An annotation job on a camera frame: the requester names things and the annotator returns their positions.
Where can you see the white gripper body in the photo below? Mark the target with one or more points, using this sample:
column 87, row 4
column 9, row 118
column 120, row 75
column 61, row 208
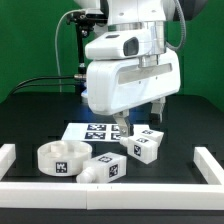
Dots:
column 117, row 85

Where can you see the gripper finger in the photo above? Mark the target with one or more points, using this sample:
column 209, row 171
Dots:
column 122, row 121
column 157, row 110

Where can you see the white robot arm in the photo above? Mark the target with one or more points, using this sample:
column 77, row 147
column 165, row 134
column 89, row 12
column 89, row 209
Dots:
column 120, row 12

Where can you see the white marker sheet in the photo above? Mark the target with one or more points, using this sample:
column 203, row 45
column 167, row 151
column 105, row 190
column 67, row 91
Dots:
column 92, row 132

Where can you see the white U-shaped fence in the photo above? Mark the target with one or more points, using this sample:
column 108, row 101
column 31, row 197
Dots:
column 104, row 196

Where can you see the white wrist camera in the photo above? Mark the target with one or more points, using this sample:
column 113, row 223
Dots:
column 117, row 45

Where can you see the black camera stand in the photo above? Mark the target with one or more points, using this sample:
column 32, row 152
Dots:
column 84, row 23

